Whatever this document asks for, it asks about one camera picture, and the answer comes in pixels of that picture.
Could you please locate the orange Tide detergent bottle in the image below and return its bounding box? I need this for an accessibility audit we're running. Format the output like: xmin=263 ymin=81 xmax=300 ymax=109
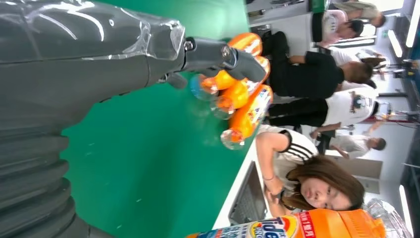
xmin=185 ymin=198 xmax=414 ymax=238
xmin=220 ymin=84 xmax=274 ymax=151

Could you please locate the orange detergent bottle, back label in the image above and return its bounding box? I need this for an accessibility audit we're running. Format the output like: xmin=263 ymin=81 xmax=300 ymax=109
xmin=190 ymin=32 xmax=264 ymax=101
xmin=210 ymin=56 xmax=272 ymax=121

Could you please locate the grey laptop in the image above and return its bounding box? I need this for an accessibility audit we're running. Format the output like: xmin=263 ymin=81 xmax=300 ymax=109
xmin=228 ymin=161 xmax=269 ymax=227

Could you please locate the white desk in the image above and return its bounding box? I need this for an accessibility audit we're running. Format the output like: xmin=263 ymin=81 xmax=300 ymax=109
xmin=211 ymin=139 xmax=274 ymax=231

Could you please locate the person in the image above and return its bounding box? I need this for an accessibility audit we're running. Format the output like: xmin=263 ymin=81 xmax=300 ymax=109
xmin=255 ymin=124 xmax=366 ymax=218
xmin=262 ymin=31 xmax=378 ymax=100
xmin=333 ymin=0 xmax=387 ymax=29
xmin=311 ymin=9 xmax=365 ymax=49
xmin=310 ymin=129 xmax=387 ymax=160
xmin=267 ymin=87 xmax=380 ymax=130

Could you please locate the ceiling light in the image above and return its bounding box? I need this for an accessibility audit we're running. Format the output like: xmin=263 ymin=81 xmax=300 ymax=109
xmin=405 ymin=0 xmax=420 ymax=49
xmin=398 ymin=184 xmax=415 ymax=235
xmin=387 ymin=29 xmax=403 ymax=59

